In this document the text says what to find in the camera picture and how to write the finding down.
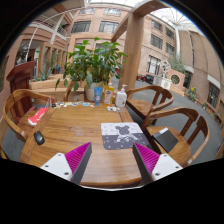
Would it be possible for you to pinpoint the wooden chair left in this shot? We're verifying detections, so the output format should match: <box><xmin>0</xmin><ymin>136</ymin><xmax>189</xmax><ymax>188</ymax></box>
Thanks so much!
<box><xmin>3</xmin><ymin>89</ymin><xmax>55</xmax><ymax>141</ymax></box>

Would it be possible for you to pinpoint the white plant pot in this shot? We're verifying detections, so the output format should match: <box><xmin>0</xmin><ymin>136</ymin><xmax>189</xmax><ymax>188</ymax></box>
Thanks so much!
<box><xmin>85</xmin><ymin>82</ymin><xmax>103</xmax><ymax>101</ymax></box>

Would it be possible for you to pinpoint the black computer mouse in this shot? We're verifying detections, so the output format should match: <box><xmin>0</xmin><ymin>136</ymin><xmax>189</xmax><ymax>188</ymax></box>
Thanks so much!
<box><xmin>34</xmin><ymin>131</ymin><xmax>45</xmax><ymax>145</ymax></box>

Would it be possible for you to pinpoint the white pump bottle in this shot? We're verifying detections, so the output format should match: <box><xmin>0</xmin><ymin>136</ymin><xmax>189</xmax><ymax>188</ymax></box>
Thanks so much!
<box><xmin>115</xmin><ymin>84</ymin><xmax>127</xmax><ymax>108</ymax></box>

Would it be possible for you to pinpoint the grey patterned mouse pad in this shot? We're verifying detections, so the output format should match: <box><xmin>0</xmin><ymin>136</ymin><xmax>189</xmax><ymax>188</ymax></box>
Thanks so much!
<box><xmin>101</xmin><ymin>122</ymin><xmax>149</xmax><ymax>150</ymax></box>

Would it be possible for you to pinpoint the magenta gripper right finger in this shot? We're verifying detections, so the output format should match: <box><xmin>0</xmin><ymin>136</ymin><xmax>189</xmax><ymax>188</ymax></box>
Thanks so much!
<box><xmin>133</xmin><ymin>143</ymin><xmax>182</xmax><ymax>185</ymax></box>

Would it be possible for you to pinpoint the blue tube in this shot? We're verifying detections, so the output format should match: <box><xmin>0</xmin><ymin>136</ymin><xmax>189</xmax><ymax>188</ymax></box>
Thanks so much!
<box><xmin>94</xmin><ymin>87</ymin><xmax>102</xmax><ymax>106</ymax></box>

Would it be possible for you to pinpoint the wooden chair right front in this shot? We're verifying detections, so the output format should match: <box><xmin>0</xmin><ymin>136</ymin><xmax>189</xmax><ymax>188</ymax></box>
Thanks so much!
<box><xmin>141</xmin><ymin>107</ymin><xmax>210</xmax><ymax>167</ymax></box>

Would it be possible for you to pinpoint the black notebook on chair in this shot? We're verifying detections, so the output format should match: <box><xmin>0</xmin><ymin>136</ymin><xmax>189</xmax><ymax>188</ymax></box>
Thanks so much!
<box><xmin>153</xmin><ymin>128</ymin><xmax>178</xmax><ymax>152</ymax></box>

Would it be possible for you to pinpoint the yellow bottle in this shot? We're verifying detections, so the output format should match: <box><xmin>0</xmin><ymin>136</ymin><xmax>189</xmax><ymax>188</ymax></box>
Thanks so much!
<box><xmin>104</xmin><ymin>82</ymin><xmax>114</xmax><ymax>106</ymax></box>

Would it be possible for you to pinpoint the wooden pillar beam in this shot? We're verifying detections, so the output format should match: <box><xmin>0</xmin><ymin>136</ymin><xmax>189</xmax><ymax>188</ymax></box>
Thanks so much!
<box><xmin>111</xmin><ymin>0</ymin><xmax>167</xmax><ymax>90</ymax></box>

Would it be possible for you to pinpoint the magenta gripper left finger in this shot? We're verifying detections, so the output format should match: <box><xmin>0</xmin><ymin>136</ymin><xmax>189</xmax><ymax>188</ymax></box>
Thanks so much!
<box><xmin>41</xmin><ymin>142</ymin><xmax>92</xmax><ymax>185</ymax></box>

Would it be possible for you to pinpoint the green potted plant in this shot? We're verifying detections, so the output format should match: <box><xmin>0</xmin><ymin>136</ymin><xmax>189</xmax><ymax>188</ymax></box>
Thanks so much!
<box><xmin>63</xmin><ymin>40</ymin><xmax>127</xmax><ymax>90</ymax></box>

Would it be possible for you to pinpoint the wooden chair behind table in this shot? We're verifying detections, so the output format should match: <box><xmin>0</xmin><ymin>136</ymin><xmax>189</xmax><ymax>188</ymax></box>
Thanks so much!
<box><xmin>63</xmin><ymin>81</ymin><xmax>84</xmax><ymax>102</ymax></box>

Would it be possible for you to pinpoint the wooden chair right back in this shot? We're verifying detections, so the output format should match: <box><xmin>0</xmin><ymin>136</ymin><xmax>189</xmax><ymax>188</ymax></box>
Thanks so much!
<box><xmin>126</xmin><ymin>85</ymin><xmax>174</xmax><ymax>119</ymax></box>

